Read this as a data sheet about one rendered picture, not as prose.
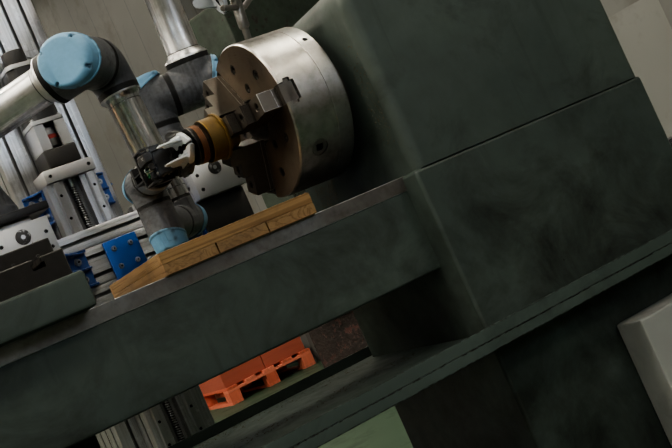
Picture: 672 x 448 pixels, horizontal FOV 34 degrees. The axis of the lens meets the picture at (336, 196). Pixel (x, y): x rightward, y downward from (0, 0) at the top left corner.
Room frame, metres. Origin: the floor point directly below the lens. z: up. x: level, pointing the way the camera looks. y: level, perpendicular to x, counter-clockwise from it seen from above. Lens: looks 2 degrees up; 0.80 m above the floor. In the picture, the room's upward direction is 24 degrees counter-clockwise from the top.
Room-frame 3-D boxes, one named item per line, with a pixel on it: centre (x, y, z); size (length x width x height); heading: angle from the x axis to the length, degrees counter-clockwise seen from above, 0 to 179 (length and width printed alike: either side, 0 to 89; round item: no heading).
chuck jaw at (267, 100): (2.02, 0.06, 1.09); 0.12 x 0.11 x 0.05; 28
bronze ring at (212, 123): (2.06, 0.17, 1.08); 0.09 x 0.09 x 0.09; 28
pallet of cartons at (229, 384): (8.99, 1.32, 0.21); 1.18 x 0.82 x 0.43; 33
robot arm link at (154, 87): (2.77, 0.34, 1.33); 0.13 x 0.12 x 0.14; 103
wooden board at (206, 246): (2.02, 0.26, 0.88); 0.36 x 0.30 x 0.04; 28
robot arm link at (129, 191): (2.27, 0.36, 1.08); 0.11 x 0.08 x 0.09; 27
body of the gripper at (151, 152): (2.12, 0.29, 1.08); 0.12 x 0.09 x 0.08; 27
